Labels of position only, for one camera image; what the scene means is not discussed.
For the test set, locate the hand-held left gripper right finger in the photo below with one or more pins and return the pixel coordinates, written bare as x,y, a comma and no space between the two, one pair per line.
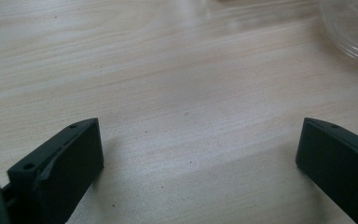
338,165

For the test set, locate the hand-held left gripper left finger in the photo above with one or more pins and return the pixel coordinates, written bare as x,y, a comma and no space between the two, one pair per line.
65,168

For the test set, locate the clear plastic container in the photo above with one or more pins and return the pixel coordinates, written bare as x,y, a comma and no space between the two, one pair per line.
354,31

